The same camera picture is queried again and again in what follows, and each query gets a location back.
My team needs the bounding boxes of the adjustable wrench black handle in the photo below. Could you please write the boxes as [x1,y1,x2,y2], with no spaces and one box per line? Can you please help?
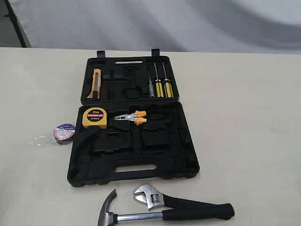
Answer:
[133,184,220,210]

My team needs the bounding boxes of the black electrical tape roll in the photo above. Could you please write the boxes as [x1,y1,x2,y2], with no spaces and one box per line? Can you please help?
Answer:
[30,123,76,148]

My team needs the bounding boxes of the claw hammer black grip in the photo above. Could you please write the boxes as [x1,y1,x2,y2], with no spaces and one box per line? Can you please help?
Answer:
[98,189,235,226]

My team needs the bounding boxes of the black plastic tool case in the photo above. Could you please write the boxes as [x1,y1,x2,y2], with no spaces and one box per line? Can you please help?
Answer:
[67,49,200,187]

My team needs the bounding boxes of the clear voltage tester screwdriver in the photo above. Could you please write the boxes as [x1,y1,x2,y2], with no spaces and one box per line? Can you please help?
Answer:
[147,68,155,97]

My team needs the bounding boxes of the yellow black screwdriver right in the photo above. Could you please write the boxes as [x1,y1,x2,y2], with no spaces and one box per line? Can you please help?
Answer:
[162,63,174,98]

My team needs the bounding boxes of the yellow black screwdriver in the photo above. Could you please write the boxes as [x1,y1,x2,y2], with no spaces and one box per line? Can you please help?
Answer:
[162,63,174,98]
[154,63,164,97]

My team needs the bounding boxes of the yellow black screwdriver left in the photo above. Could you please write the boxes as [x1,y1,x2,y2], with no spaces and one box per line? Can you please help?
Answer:
[154,63,164,97]

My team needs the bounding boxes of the yellow measuring tape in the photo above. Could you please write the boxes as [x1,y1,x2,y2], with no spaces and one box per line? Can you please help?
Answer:
[82,107,107,129]

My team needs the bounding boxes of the orange utility knife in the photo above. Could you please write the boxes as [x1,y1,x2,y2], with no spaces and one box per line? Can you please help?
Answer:
[87,69,101,99]

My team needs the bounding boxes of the orange handled pliers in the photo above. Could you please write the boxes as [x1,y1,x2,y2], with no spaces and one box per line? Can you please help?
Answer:
[113,111,147,126]

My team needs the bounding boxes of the black metal frame post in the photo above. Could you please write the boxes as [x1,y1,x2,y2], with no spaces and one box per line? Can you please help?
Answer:
[4,0,29,48]

